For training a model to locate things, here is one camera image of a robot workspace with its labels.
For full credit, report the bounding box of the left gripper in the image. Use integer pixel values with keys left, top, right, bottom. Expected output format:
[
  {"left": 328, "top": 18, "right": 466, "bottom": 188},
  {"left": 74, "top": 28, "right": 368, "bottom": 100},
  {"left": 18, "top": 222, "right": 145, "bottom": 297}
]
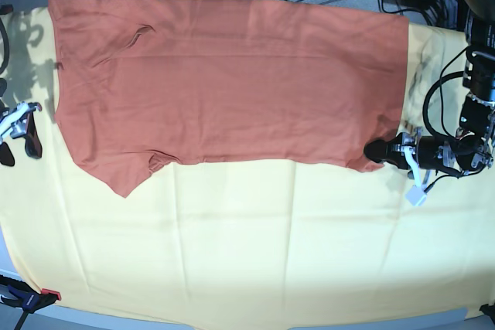
[{"left": 364, "top": 132, "right": 456, "bottom": 171}]

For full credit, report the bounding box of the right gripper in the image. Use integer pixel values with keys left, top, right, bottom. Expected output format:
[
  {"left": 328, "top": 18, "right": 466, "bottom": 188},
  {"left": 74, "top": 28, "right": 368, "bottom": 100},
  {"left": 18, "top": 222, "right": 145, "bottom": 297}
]
[{"left": 0, "top": 102, "right": 42, "bottom": 167}]

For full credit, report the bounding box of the terracotta orange T-shirt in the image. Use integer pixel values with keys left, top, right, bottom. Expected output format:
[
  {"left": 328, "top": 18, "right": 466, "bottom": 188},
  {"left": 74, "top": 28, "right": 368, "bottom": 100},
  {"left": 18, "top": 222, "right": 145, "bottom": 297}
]
[{"left": 48, "top": 0, "right": 409, "bottom": 197}]

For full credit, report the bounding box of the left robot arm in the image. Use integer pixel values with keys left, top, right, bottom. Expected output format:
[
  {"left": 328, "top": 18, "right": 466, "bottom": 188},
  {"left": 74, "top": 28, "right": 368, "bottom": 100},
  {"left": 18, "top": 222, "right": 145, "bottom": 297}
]
[{"left": 364, "top": 0, "right": 494, "bottom": 179}]

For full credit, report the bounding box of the pale yellow table cloth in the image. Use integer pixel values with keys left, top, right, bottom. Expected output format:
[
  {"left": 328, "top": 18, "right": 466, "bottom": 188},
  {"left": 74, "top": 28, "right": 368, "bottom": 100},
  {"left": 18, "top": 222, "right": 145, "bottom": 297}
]
[{"left": 1, "top": 8, "right": 494, "bottom": 329}]

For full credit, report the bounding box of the black clamp right corner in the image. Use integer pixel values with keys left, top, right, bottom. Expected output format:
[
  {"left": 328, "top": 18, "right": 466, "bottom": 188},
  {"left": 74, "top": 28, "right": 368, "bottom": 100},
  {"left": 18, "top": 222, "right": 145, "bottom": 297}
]
[{"left": 479, "top": 304, "right": 495, "bottom": 324}]

